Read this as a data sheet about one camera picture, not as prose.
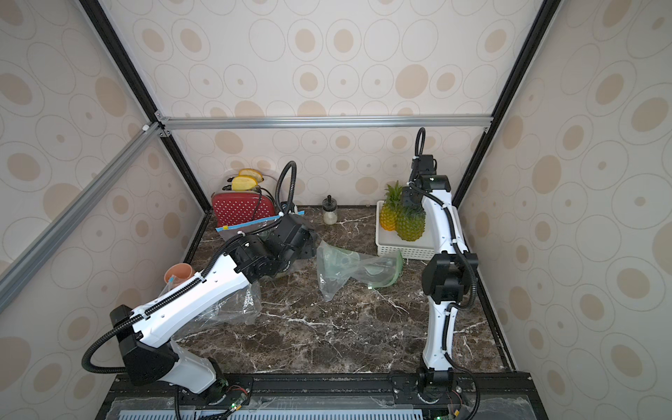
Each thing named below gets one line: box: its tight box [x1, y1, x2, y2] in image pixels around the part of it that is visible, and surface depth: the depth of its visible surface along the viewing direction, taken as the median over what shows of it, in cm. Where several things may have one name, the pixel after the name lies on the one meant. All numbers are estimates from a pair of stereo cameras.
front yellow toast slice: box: [231, 175, 258, 191], surface depth 105 cm
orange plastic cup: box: [163, 262, 196, 288], surface depth 91 cm
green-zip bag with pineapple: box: [315, 240, 404, 302], surface depth 97 cm
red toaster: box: [211, 190, 277, 229], surface depth 105 cm
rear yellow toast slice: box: [238, 168, 264, 183], surface depth 108 cm
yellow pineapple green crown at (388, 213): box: [379, 180, 403, 231], surface depth 103 cm
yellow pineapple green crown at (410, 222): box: [395, 204, 427, 242], surface depth 99 cm
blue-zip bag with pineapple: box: [215, 210, 306, 241], surface depth 78 cm
